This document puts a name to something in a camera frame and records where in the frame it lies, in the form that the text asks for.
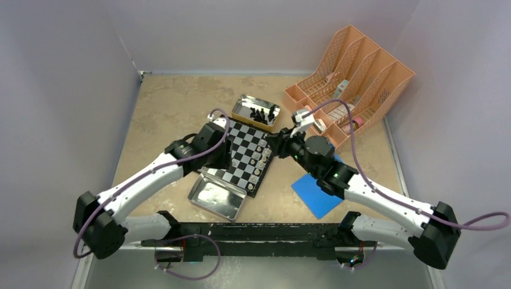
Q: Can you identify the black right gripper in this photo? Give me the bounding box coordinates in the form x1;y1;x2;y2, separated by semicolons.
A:
265;125;319;178

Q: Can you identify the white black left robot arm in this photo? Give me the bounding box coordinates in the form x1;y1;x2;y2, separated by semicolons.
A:
72;117;231;259

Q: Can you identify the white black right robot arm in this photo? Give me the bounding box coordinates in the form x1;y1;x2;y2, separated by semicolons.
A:
265;128;461;270

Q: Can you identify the black white chess board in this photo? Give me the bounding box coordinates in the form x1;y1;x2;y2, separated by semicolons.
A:
200;118;274;197

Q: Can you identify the black chess pieces pile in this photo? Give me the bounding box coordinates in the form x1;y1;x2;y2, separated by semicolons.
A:
249;105;277;125

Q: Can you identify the yellow metal tin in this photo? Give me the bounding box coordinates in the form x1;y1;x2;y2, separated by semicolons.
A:
231;95;281;132

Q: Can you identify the silver lilac metal tin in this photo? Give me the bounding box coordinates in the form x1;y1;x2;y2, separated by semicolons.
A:
187;173;247;223

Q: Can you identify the blue mat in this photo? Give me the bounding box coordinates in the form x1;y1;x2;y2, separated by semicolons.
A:
291;175;343;220

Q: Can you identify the pink desk file organizer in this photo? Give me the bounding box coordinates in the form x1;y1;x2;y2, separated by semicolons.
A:
283;25;415;149

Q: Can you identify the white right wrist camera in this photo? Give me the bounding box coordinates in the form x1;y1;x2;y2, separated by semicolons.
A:
290;108;315;137

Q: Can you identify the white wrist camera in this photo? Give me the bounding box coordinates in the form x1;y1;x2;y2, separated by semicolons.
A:
208;114;228;129
290;108;315;137

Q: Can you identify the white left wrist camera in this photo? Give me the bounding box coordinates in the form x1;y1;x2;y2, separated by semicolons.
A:
208;114;228;129

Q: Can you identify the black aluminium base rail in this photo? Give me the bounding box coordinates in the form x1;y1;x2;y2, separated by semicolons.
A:
72;221;444;289

